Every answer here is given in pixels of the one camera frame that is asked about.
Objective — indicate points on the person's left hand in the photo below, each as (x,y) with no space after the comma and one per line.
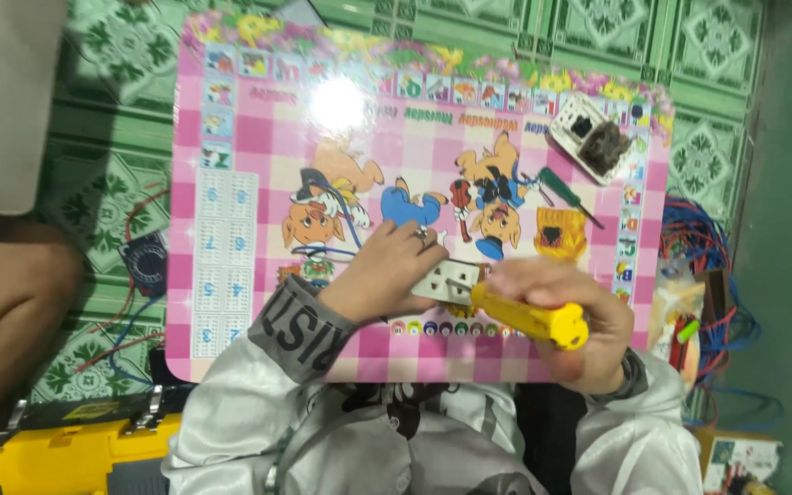
(375,275)

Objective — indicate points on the person's right hand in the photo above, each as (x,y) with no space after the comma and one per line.
(609,344)

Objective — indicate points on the person's left fingers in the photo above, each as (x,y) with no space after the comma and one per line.
(418,251)

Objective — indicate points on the person's right fingers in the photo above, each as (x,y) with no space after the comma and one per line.
(540,282)

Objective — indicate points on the white socket outlet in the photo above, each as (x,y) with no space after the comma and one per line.
(443,282)

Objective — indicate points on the yellow socket housing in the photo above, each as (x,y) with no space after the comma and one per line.
(561,234)

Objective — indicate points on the clear plastic bag of parts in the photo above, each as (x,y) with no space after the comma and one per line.
(674,302)

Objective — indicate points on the white socket plate dark parts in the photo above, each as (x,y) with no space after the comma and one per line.
(592,141)

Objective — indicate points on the pink cartoon print table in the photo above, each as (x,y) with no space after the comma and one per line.
(286,137)

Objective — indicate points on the person's white jacket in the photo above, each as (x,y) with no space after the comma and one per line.
(396,440)

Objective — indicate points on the printed cardboard box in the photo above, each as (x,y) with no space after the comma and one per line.
(740,460)

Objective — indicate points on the black multimeter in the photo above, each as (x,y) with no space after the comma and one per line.
(145,261)

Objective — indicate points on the red multimeter lead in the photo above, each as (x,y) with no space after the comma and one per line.
(128,220)

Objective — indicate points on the blue multimeter lead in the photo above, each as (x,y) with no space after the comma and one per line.
(124,330)

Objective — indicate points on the yellow black toolbox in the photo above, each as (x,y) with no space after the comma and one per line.
(45,447)

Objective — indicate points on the white flat box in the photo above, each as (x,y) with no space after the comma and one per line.
(4,103)

